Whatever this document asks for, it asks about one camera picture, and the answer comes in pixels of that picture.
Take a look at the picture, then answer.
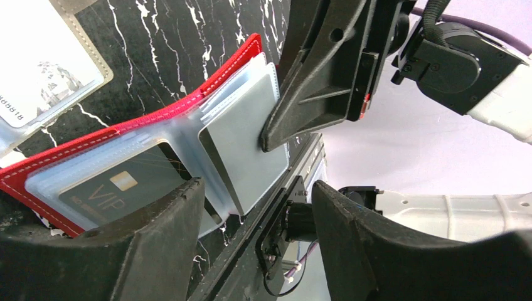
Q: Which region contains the red card holder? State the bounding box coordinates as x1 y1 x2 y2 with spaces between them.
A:
1 33 289 237

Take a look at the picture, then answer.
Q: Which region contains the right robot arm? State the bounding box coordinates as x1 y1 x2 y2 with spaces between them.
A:
260 1 531 241

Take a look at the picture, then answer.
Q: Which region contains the silver VIP card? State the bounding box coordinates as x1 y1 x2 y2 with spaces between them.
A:
1 1 104 129

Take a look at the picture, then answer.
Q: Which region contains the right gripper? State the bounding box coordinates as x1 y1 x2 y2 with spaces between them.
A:
260 1 416 152

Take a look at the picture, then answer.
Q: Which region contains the black VIP card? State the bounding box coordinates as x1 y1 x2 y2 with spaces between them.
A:
58 141 192 230

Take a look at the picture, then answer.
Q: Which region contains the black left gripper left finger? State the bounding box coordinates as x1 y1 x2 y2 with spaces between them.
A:
1 178 205 300

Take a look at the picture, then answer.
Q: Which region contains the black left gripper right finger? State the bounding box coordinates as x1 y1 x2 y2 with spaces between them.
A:
312 181 531 300

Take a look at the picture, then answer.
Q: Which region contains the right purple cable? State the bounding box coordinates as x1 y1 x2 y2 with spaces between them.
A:
409 6 532 57

